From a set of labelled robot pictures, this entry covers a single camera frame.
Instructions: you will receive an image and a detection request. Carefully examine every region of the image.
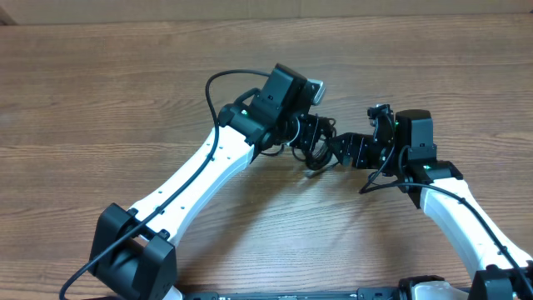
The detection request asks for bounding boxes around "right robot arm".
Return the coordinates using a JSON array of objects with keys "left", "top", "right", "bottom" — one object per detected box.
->
[{"left": 329, "top": 107, "right": 532, "bottom": 299}]

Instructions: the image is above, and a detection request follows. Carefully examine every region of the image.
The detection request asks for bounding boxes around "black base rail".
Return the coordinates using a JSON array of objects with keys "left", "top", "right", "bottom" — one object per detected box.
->
[{"left": 183, "top": 287, "right": 407, "bottom": 300}]

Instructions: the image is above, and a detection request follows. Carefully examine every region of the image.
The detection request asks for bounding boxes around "black USB cable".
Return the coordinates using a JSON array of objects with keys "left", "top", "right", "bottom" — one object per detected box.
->
[{"left": 260, "top": 118, "right": 341, "bottom": 178}]

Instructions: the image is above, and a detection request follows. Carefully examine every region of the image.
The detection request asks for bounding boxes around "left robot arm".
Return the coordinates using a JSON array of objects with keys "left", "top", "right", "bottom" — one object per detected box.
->
[{"left": 85, "top": 64, "right": 326, "bottom": 299}]

